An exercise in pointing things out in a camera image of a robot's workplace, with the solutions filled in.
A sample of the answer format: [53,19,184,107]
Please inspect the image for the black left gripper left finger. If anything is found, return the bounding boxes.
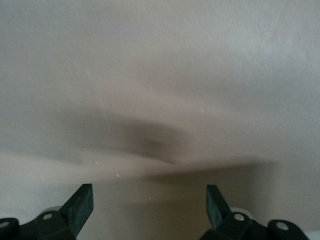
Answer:
[0,183,95,240]

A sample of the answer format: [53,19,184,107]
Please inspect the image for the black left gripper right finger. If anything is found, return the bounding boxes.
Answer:
[199,184,311,240]

